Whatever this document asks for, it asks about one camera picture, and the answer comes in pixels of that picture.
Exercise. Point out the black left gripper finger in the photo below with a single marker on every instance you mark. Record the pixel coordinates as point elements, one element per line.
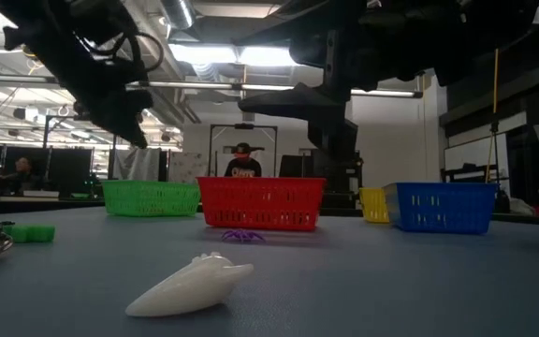
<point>115,114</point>

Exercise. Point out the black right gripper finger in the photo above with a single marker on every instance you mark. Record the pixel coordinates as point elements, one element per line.
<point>297,105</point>
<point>335,138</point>

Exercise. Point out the red plastic basket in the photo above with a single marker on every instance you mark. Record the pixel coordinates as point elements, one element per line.
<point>261,203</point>

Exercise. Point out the blue plastic basket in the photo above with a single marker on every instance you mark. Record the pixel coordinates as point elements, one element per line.
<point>445,208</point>

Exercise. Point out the green toy block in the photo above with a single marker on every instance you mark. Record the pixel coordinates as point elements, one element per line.
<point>30,233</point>

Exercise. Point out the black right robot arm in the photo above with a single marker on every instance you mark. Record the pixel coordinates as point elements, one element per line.
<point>461,33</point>

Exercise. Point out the black cabinet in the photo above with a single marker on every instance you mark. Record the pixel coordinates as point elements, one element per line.
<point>297,168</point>

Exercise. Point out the grey cloth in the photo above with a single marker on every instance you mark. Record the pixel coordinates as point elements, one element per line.
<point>136,165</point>

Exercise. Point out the yellow plastic basket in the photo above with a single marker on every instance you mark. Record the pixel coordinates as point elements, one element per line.
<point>374,206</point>

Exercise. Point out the long ceiling light bar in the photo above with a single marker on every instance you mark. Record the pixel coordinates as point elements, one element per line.
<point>194,85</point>

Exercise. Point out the green plastic basket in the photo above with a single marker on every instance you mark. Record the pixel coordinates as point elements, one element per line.
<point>151,199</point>

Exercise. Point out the purple plastic spider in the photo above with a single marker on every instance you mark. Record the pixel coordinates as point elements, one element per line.
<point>242,235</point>

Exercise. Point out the white plastic ghost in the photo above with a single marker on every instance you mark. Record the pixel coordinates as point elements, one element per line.
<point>190,288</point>

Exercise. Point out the black metal frame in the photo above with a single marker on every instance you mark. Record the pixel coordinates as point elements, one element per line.
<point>243,126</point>
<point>46,136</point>

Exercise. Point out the silver ceiling duct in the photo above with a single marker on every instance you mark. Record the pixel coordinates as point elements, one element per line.
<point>178,13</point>

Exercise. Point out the white wall board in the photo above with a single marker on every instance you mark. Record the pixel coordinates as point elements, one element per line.
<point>470,152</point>

